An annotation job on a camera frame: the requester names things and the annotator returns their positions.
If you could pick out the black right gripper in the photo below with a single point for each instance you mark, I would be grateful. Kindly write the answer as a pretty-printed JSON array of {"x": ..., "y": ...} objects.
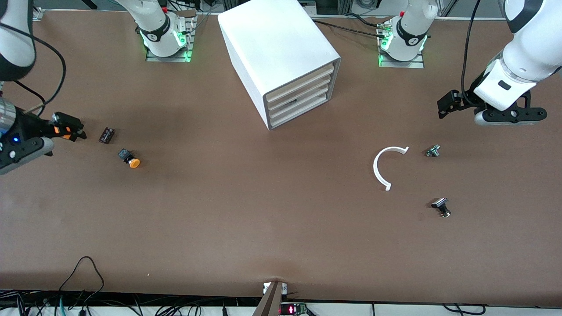
[{"x": 31, "y": 126}]

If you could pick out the orange mushroom push button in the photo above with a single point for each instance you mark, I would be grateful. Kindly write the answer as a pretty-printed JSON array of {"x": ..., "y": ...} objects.
[{"x": 134, "y": 163}]

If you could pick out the grey camera mount bar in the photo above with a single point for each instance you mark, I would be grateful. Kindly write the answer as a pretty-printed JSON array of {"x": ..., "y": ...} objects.
[{"x": 270, "y": 303}]

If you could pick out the small black contact block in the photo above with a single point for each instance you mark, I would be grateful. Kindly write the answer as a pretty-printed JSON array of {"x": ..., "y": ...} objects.
[{"x": 106, "y": 135}]

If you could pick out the circuit board with red display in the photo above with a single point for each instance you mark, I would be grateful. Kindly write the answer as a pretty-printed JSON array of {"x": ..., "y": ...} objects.
[{"x": 292, "y": 309}]

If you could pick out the orange black button box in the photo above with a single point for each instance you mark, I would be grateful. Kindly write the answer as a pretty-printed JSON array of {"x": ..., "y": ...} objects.
[{"x": 66, "y": 136}]

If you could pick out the small green metal part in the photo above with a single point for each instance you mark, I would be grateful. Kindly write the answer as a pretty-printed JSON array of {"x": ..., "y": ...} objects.
[{"x": 432, "y": 151}]

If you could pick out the metal frame corner bracket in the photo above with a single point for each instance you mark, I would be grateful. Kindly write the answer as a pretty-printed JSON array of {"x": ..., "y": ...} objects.
[{"x": 38, "y": 13}]

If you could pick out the white drawer cabinet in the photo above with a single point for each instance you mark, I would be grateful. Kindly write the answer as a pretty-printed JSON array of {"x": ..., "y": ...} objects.
[{"x": 272, "y": 39}]

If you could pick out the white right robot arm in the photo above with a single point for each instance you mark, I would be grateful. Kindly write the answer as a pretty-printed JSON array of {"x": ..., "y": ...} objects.
[{"x": 17, "y": 44}]

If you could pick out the ribbed metal base plate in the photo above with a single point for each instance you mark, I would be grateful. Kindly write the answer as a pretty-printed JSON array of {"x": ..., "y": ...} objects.
[
  {"x": 169, "y": 59},
  {"x": 401, "y": 64}
]

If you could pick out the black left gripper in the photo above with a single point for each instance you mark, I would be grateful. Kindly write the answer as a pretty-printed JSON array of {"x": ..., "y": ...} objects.
[{"x": 465, "y": 99}]

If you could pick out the drawer with dark mark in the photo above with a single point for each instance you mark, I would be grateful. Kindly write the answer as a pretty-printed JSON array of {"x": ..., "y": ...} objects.
[{"x": 303, "y": 100}]

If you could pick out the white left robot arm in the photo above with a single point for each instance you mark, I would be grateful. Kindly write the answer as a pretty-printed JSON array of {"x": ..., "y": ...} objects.
[{"x": 527, "y": 57}]

